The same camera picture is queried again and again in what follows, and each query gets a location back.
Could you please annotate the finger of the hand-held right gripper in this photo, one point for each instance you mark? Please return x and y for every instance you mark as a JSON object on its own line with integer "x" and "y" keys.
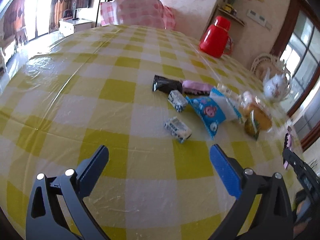
{"x": 296, "y": 163}

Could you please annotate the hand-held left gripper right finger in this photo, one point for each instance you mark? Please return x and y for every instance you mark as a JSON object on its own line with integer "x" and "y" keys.
{"x": 225, "y": 172}

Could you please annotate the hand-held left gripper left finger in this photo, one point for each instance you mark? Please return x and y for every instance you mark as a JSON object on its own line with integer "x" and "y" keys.
{"x": 93, "y": 170}

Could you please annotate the pink snack packet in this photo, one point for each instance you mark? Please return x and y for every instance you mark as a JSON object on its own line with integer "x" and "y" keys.
{"x": 288, "y": 140}
{"x": 196, "y": 87}

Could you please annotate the orange cake clear packet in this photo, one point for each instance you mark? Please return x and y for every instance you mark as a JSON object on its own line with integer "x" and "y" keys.
{"x": 261, "y": 116}

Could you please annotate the blue cartoon snack packet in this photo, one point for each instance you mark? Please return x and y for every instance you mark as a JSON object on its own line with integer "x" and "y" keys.
{"x": 207, "y": 112}

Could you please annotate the small white blue packet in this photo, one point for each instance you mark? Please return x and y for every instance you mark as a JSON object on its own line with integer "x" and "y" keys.
{"x": 178, "y": 130}
{"x": 177, "y": 101}

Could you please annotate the blue white snack packet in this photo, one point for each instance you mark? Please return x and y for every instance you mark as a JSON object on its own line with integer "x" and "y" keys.
{"x": 225, "y": 105}

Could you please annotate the black snack packet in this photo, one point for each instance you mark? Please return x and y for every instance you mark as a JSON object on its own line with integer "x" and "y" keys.
{"x": 165, "y": 83}

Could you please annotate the person's dark clothing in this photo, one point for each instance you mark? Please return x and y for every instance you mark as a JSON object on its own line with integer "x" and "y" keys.
{"x": 307, "y": 217}

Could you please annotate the yellow checked tablecloth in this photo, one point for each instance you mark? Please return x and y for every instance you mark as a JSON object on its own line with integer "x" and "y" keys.
{"x": 100, "y": 92}

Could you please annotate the white floral teapot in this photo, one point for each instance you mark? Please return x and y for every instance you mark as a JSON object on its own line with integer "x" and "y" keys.
{"x": 275, "y": 85}

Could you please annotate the wood framed glass door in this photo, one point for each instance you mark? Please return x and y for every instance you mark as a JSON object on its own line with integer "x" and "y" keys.
{"x": 300, "y": 60}

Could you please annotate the ornate white chair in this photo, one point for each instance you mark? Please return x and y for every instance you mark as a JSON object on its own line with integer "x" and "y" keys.
{"x": 261, "y": 65}

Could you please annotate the red thermos jug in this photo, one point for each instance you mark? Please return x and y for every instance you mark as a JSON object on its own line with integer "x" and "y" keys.
{"x": 215, "y": 37}

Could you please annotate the white television cabinet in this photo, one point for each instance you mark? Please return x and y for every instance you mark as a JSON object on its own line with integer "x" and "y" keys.
{"x": 75, "y": 25}

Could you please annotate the wooden corner shelf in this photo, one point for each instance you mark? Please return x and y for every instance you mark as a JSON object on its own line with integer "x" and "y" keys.
{"x": 233, "y": 17}

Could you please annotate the dark jar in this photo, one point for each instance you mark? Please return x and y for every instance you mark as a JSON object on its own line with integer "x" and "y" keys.
{"x": 234, "y": 11}

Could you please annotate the pink checked chair cover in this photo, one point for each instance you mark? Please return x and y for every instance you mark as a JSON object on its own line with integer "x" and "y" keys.
{"x": 170, "y": 17}
{"x": 135, "y": 7}

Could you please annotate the yellow label jar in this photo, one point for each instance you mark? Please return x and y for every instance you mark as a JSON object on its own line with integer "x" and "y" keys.
{"x": 227, "y": 8}

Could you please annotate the brown curtain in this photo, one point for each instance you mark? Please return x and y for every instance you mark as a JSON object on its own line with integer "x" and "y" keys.
{"x": 62, "y": 2}

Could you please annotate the white wall control panel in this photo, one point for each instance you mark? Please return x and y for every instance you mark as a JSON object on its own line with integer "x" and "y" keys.
{"x": 256, "y": 16}

